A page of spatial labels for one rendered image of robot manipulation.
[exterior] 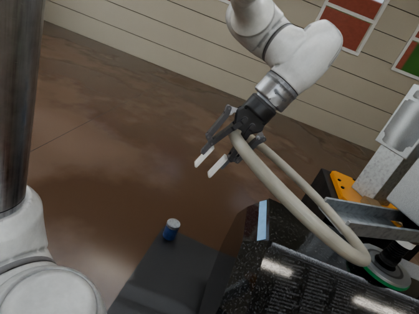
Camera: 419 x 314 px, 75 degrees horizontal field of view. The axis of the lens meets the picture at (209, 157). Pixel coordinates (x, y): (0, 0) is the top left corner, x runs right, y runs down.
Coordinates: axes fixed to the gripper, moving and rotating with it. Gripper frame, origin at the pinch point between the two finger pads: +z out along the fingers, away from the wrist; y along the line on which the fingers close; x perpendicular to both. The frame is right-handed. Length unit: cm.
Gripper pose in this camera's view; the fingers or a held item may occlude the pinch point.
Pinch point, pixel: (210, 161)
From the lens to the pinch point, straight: 70.2
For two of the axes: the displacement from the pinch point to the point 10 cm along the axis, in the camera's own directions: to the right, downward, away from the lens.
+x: -0.6, -3.8, 9.2
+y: 7.5, 6.0, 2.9
